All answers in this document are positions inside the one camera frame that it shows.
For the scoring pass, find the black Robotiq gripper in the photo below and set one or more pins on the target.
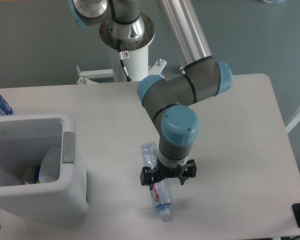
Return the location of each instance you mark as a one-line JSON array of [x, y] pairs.
[[149, 176]]

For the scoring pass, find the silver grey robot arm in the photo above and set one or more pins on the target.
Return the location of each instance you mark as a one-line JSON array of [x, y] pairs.
[[124, 28]]

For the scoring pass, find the white paper wrapper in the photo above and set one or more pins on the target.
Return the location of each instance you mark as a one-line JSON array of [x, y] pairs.
[[50, 165]]

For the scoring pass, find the crushed clear plastic bottle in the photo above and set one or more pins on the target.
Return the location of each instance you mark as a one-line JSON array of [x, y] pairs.
[[160, 194]]

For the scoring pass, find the white pedestal base frame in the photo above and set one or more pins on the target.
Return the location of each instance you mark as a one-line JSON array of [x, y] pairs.
[[107, 75]]

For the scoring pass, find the white trash can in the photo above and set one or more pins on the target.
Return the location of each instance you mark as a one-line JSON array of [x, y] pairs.
[[24, 141]]

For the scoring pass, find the white paper in bin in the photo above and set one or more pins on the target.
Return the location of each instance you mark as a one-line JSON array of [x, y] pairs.
[[28, 176]]

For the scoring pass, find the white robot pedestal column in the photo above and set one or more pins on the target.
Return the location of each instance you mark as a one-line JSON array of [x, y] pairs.
[[136, 65]]

